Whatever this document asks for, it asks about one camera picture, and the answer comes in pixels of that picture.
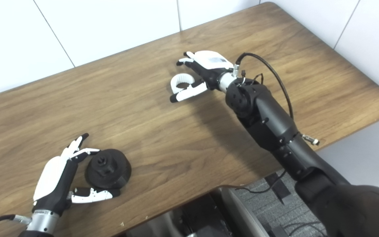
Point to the black table foot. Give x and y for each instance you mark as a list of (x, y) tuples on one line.
[(280, 189)]

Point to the round black part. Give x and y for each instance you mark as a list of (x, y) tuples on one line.
[(110, 168)]

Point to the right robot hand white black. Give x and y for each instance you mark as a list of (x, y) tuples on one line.
[(209, 65)]

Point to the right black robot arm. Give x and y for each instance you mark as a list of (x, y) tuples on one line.
[(275, 125)]

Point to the black robot torso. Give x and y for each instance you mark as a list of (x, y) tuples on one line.
[(209, 214)]

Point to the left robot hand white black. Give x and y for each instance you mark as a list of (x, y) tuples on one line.
[(56, 184)]

